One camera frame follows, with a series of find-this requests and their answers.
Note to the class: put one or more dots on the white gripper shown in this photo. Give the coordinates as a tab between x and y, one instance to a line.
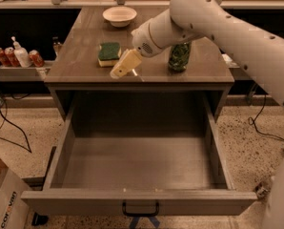
142	41

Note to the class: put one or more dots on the green and yellow sponge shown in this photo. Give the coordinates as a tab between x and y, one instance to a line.
109	54

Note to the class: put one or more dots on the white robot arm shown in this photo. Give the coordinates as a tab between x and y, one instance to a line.
259	53

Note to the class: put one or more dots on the grey open top drawer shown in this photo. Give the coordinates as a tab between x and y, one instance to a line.
140	148

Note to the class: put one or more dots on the white ceramic bowl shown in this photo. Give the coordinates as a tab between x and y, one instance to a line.
119	17

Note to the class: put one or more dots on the green soda can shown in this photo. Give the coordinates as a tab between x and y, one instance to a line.
179	57

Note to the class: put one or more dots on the small dark bottle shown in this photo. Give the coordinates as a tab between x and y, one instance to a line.
56	45

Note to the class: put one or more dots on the red soda can right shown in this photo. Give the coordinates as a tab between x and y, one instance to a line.
36	58

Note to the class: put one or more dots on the red soda can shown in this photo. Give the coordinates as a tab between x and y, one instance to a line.
36	58
9	52
3	59

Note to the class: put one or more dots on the white pump bottle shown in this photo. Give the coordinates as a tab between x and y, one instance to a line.
21	54

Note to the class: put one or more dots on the red soda can middle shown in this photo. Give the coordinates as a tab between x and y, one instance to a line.
9	52

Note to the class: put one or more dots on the red soda can left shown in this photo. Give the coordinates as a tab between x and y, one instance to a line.
3	59

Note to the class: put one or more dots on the blue tape on floor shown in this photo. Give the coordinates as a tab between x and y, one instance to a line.
139	222

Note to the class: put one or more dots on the clear plastic water bottle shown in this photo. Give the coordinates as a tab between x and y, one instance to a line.
263	188

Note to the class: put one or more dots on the white cardboard box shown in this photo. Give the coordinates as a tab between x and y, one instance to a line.
13	210

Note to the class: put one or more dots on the black drawer handle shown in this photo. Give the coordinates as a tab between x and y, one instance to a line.
140	210

